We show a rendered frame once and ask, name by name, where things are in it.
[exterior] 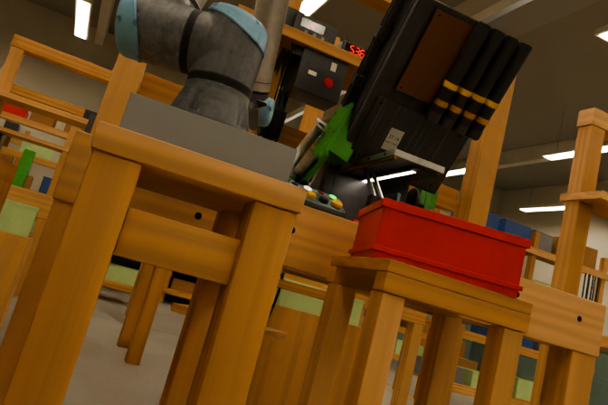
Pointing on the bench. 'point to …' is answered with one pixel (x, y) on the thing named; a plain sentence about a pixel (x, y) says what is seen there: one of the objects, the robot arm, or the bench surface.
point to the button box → (324, 204)
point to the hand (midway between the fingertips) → (233, 105)
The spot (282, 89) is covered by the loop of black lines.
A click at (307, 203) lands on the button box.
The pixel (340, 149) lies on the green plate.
